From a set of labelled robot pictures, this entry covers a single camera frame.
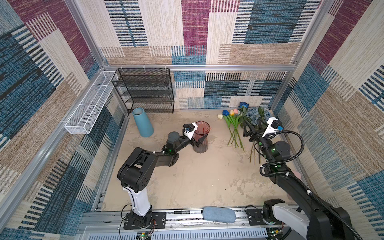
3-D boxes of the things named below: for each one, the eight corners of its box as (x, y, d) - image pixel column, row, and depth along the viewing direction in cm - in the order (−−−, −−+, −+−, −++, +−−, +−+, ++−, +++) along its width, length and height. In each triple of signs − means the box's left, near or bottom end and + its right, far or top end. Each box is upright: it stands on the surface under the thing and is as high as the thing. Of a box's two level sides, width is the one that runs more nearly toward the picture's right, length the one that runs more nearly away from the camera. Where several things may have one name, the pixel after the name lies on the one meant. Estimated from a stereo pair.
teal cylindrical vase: (140, 138, 107) (130, 118, 90) (143, 128, 113) (134, 107, 96) (152, 138, 107) (143, 118, 90) (154, 128, 112) (146, 107, 96)
